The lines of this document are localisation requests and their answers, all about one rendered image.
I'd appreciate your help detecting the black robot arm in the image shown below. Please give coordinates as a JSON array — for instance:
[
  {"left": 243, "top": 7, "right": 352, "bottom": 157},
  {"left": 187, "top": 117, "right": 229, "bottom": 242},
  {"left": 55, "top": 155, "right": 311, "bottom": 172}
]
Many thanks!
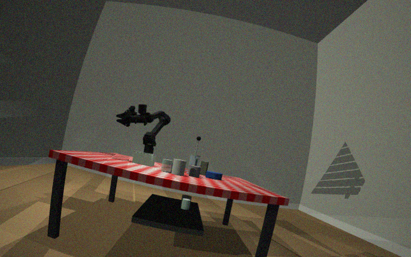
[{"left": 129, "top": 105, "right": 171, "bottom": 154}]

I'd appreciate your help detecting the pale yellow block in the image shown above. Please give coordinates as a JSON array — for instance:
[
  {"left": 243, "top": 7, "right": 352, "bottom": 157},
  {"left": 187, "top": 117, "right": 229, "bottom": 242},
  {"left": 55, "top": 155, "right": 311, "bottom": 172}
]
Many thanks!
[{"left": 200, "top": 161, "right": 209, "bottom": 175}]

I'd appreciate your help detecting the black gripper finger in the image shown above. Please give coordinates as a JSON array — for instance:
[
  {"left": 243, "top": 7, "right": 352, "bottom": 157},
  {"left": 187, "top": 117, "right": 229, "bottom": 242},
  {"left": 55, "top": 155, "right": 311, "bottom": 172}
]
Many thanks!
[
  {"left": 116, "top": 119, "right": 126, "bottom": 125},
  {"left": 116, "top": 111, "right": 126, "bottom": 120}
]

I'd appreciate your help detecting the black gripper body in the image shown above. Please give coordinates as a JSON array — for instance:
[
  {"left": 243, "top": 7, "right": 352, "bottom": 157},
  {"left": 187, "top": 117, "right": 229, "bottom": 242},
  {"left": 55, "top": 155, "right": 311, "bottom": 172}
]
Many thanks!
[{"left": 125, "top": 110, "right": 138, "bottom": 127}]

